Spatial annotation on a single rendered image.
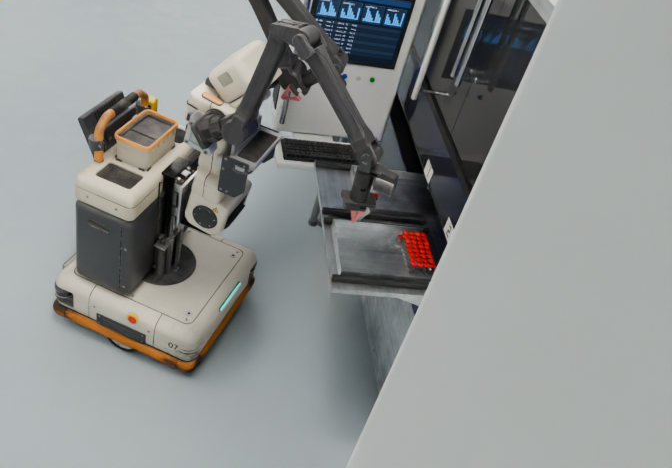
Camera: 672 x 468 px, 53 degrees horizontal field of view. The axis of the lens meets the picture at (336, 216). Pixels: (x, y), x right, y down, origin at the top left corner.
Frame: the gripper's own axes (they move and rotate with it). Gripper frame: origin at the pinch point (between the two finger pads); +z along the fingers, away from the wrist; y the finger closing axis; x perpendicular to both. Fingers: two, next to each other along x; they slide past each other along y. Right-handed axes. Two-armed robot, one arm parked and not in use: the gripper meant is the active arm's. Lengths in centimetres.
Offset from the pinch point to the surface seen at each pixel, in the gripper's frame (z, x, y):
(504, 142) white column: -121, -148, -40
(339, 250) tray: 20.8, 8.9, 0.8
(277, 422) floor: 109, 0, -9
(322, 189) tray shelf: 19.9, 42.2, -2.4
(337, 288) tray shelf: 21.5, -9.0, -1.7
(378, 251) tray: 21.2, 10.4, 15.0
